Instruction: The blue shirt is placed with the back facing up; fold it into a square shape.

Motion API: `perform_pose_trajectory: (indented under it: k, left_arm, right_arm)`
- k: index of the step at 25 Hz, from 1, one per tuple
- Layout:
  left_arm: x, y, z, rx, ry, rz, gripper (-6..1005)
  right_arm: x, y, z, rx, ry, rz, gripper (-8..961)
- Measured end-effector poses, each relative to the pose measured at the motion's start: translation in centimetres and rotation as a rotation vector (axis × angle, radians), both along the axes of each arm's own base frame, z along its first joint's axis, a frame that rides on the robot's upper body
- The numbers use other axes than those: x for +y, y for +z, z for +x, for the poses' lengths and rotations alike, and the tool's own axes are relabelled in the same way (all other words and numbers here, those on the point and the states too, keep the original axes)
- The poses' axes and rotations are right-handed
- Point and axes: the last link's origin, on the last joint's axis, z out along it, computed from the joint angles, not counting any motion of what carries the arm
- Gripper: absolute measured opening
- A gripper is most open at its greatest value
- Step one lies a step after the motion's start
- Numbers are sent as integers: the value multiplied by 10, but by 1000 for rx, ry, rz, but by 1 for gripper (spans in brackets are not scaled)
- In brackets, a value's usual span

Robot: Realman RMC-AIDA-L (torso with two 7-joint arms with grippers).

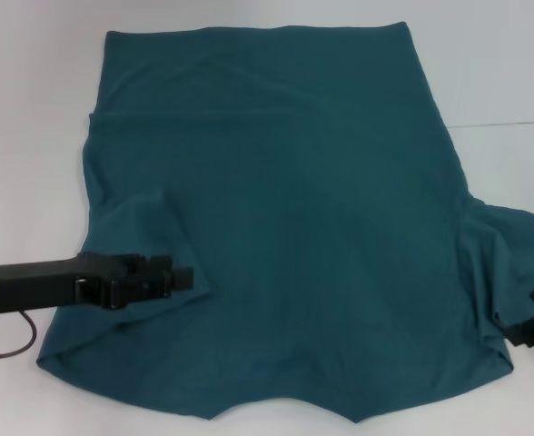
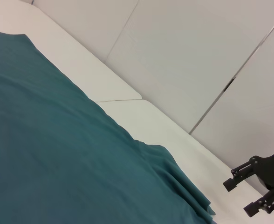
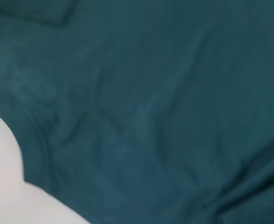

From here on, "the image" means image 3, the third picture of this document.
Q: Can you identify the teal blue shirt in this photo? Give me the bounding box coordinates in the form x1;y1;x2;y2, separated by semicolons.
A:
0;0;274;224

